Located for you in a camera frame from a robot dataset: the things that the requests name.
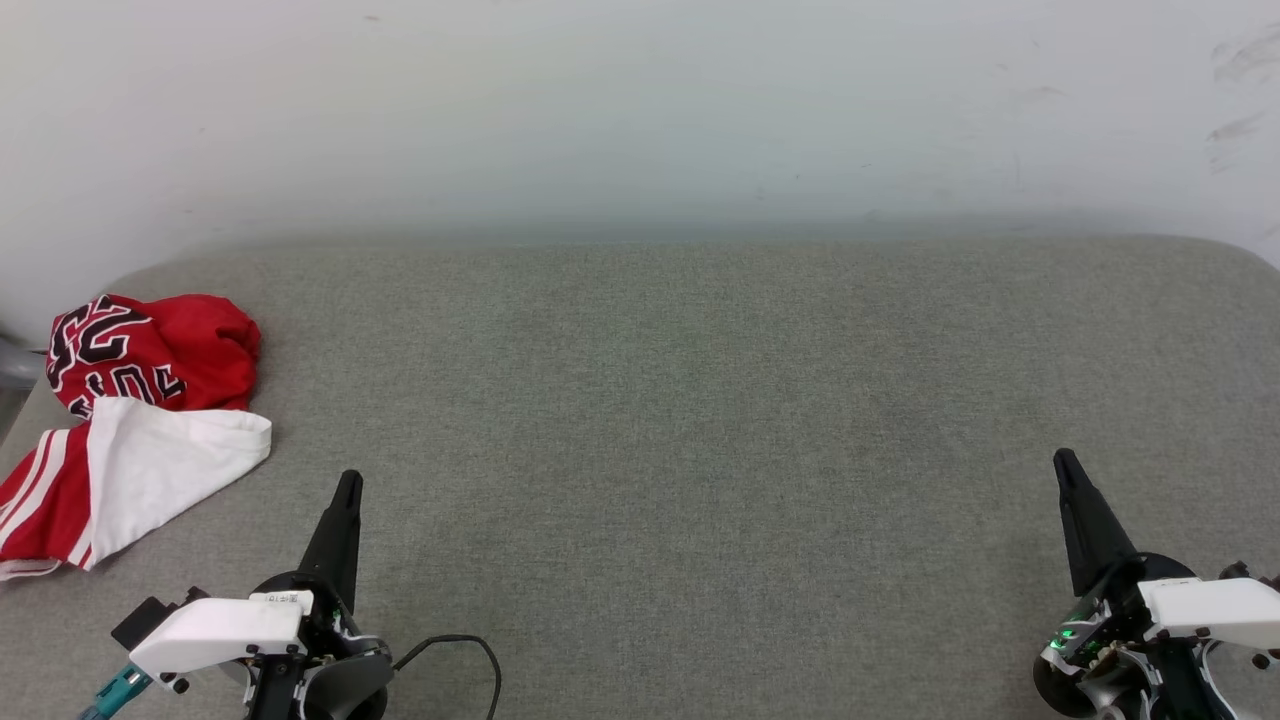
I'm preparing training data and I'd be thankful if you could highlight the red and white jersey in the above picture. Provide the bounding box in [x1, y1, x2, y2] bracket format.
[0, 293, 273, 582]

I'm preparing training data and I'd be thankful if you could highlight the left camera teal cable connector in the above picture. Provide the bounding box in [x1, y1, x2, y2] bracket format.
[78, 665, 153, 720]

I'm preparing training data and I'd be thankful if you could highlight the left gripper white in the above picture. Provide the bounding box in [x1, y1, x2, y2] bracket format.
[129, 469, 365, 683]

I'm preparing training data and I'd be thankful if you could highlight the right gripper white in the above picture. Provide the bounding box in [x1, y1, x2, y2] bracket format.
[1053, 447, 1280, 642]

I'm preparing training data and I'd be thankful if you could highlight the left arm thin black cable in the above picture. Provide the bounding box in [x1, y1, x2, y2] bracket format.
[392, 634, 502, 720]

